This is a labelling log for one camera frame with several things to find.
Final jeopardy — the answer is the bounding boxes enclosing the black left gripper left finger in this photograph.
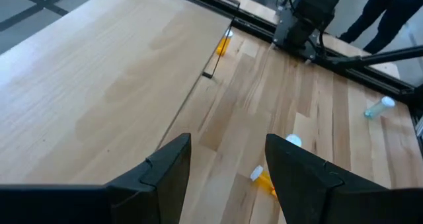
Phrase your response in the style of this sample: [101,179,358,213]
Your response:
[106,133,192,224]

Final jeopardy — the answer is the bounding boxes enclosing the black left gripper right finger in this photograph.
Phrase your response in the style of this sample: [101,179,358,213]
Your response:
[265,133,389,224]

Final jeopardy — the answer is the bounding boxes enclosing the orange medicine bottle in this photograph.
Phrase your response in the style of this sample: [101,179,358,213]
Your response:
[215,29,234,57]
[249,165,278,199]

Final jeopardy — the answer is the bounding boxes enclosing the yellow medicine bottle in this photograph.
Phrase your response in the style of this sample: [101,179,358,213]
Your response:
[285,133,303,148]

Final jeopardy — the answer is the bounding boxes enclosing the teal medicine bottle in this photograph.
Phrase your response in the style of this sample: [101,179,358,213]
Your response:
[364,96,397,120]

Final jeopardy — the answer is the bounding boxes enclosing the person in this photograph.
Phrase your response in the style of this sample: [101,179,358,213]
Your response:
[338,0,423,55]

